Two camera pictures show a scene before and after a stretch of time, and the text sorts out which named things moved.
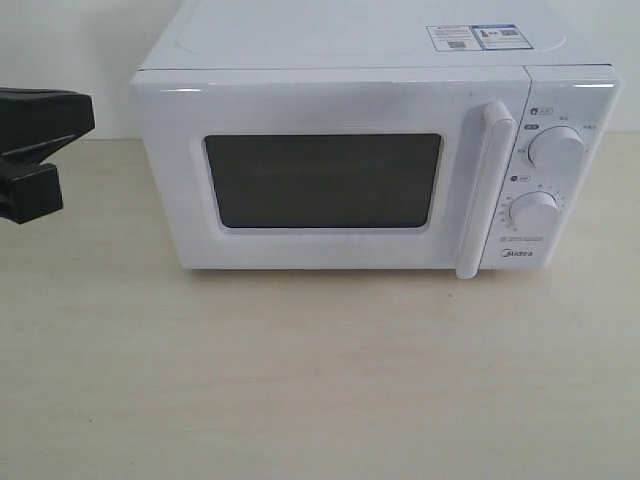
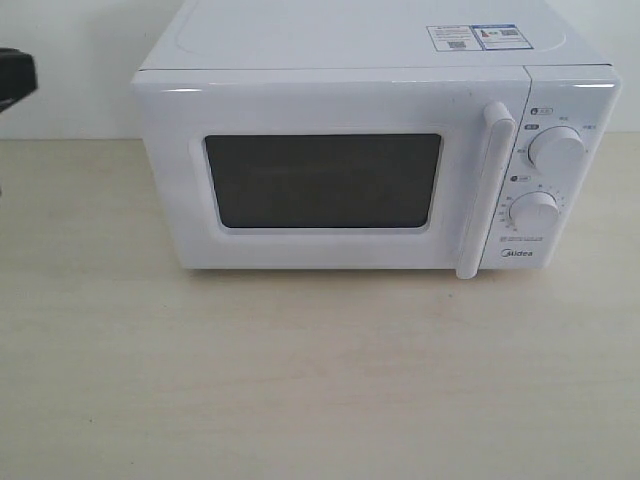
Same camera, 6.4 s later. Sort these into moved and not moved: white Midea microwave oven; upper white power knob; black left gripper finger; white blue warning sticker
Moved: black left gripper finger
Not moved: white blue warning sticker; white Midea microwave oven; upper white power knob
